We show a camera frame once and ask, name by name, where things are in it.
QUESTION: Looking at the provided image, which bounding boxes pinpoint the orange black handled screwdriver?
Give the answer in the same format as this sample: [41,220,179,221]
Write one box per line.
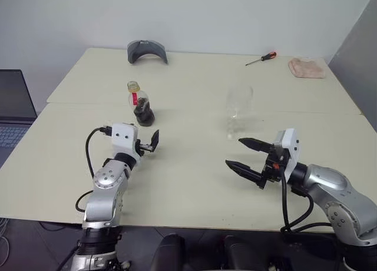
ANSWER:
[245,51,277,67]

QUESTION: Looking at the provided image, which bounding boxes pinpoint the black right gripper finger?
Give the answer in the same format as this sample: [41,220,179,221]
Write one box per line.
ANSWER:
[237,137,270,154]
[224,159,264,190]

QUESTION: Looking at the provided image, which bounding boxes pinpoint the grey partition panel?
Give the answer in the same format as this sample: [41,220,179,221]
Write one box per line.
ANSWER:
[325,0,377,115]

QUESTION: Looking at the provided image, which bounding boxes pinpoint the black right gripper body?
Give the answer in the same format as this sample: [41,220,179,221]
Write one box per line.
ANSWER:
[254,144,291,191]

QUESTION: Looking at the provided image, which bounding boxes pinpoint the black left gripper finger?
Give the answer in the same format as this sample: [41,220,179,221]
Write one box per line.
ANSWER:
[148,129,161,153]

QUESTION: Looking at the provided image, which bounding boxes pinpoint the pink crumpled cloth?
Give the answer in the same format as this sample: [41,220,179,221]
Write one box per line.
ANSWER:
[287,57,326,80]

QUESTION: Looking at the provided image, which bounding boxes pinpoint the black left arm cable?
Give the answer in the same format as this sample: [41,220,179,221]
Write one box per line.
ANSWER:
[75,125,114,213]

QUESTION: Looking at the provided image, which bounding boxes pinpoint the grey baseball cap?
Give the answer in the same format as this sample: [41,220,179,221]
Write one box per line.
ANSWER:
[127,39,168,65]

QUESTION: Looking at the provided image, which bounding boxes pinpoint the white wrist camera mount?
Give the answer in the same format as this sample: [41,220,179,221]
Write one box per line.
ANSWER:
[111,123,141,163]
[272,128,302,182]

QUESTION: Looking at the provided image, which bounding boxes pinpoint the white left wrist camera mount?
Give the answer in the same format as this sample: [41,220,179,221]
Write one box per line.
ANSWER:
[111,123,141,163]

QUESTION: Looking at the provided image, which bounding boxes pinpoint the dark rounded shape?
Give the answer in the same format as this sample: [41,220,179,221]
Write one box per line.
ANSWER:
[151,233,186,271]

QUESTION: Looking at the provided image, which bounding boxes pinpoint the clear wine glass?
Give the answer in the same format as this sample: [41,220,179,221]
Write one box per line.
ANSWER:
[225,86,256,141]

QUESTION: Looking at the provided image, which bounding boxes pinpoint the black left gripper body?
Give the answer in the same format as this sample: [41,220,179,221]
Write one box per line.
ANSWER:
[135,138,156,157]

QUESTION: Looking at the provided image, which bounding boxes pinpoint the small bottle with dark liquid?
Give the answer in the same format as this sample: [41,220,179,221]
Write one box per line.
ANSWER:
[127,80,156,127]

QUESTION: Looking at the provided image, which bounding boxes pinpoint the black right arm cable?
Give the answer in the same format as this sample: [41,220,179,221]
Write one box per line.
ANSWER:
[279,161,333,234]

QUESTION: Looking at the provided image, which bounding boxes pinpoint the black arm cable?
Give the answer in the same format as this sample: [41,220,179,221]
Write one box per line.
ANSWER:
[279,161,333,234]
[75,125,114,213]

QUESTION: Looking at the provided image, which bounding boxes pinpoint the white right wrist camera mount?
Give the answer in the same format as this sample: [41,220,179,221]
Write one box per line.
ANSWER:
[272,128,302,182]

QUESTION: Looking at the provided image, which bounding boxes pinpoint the dark grey laptop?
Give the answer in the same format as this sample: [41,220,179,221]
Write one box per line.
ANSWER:
[0,69,38,168]

